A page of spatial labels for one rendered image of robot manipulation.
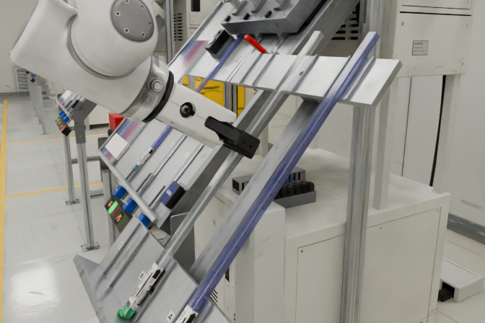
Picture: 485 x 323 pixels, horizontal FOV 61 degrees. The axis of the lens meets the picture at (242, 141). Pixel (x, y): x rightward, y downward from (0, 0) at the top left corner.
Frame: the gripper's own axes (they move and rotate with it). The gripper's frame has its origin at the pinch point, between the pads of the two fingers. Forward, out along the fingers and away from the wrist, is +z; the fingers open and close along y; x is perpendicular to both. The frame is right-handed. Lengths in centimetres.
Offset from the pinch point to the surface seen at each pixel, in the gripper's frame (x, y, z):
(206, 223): 26, 72, 51
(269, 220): 8.6, -2.9, 9.1
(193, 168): 8.1, 31.0, 12.2
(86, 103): 8, 170, 18
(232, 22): -33, 53, 15
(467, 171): -52, 72, 196
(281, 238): 10.5, -2.9, 13.0
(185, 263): 25.9, 20.6, 14.7
